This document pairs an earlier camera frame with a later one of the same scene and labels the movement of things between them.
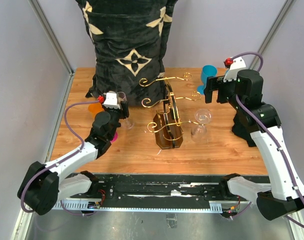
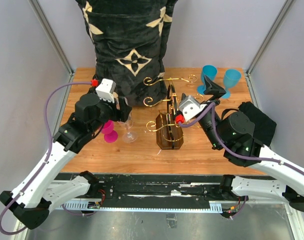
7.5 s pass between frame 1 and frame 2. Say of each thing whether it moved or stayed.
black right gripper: moved
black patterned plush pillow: stayed
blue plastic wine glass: stayed
